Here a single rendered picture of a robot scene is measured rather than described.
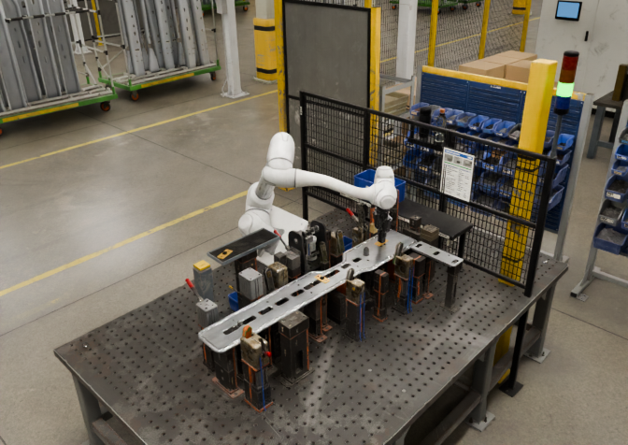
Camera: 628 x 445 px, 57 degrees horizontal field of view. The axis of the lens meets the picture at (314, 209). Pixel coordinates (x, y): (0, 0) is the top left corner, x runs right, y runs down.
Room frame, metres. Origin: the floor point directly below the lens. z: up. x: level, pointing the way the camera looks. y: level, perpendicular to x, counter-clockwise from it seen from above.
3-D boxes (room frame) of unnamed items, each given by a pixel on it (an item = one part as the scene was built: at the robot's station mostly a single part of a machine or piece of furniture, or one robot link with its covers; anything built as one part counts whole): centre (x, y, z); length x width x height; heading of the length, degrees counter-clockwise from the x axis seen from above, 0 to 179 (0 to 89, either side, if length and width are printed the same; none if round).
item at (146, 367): (2.70, -0.12, 0.68); 2.56 x 1.61 x 0.04; 136
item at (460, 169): (3.11, -0.84, 1.30); 0.23 x 0.02 x 0.31; 43
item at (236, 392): (2.05, 0.42, 0.84); 0.18 x 0.06 x 0.29; 43
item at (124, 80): (10.27, 2.66, 0.88); 1.91 x 1.01 x 1.76; 138
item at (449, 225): (3.25, -0.55, 1.02); 0.90 x 0.22 x 0.03; 43
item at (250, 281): (2.38, 0.32, 0.90); 0.13 x 0.10 x 0.41; 43
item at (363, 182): (3.39, -0.42, 1.10); 0.30 x 0.17 x 0.13; 44
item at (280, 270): (2.49, 0.19, 0.89); 0.13 x 0.11 x 0.38; 43
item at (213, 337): (2.47, -0.03, 1.00); 1.38 x 0.22 x 0.02; 133
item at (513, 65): (7.09, -2.48, 0.52); 1.20 x 0.80 x 1.05; 133
